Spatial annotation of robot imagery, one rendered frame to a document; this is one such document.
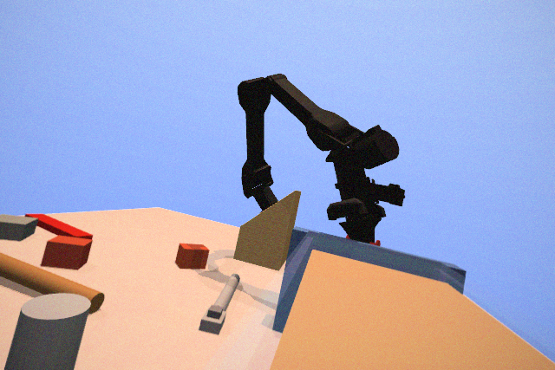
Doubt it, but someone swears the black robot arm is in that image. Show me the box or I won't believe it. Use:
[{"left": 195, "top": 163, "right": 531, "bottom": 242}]
[{"left": 238, "top": 74, "right": 405, "bottom": 213}]

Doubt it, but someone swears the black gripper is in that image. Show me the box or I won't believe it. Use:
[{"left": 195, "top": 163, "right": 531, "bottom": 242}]
[{"left": 326, "top": 172, "right": 386, "bottom": 243}]

